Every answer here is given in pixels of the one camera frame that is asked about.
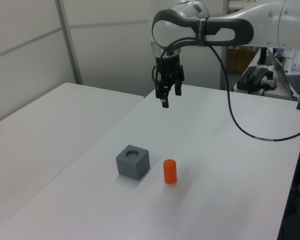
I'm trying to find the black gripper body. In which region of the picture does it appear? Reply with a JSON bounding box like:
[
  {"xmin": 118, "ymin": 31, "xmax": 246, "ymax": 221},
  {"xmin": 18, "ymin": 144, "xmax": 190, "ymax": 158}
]
[{"xmin": 154, "ymin": 53, "xmax": 183, "ymax": 76}]

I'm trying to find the orange cylinder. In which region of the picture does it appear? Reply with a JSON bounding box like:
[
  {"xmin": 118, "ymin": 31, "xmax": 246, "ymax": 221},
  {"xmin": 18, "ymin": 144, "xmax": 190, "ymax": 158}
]
[{"xmin": 162, "ymin": 158, "xmax": 178, "ymax": 185}]

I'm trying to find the grey block with round hole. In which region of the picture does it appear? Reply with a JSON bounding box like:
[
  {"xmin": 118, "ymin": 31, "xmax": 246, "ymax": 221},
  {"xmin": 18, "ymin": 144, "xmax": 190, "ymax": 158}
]
[{"xmin": 114, "ymin": 143, "xmax": 151, "ymax": 182}]

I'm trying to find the black power supply box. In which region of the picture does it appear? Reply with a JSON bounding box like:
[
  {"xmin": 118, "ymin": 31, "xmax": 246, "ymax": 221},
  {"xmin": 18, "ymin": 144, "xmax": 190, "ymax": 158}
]
[{"xmin": 236, "ymin": 65, "xmax": 271, "ymax": 95}]

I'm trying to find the black monitor stand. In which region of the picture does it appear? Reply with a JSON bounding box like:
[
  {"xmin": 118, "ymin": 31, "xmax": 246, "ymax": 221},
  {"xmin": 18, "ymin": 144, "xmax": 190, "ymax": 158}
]
[{"xmin": 258, "ymin": 46, "xmax": 269, "ymax": 66}]

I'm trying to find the white emergency stop button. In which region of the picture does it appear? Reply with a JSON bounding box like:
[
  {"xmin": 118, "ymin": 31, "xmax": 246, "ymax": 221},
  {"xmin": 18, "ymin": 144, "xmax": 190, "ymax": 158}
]
[{"xmin": 263, "ymin": 70, "xmax": 278, "ymax": 90}]

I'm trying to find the silver laptop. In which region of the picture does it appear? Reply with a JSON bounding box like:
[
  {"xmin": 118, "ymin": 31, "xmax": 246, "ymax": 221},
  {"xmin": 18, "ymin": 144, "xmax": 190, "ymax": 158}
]
[{"xmin": 266, "ymin": 47, "xmax": 300, "ymax": 98}]

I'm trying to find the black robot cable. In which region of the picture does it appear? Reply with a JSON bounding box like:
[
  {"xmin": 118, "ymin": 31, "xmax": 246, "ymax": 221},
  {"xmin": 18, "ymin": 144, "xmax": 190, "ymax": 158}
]
[{"xmin": 151, "ymin": 36, "xmax": 300, "ymax": 143}]

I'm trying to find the grey partition post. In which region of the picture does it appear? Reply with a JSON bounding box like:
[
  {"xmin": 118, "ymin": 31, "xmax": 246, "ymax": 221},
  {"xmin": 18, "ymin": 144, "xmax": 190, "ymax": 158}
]
[{"xmin": 56, "ymin": 0, "xmax": 84, "ymax": 86}]

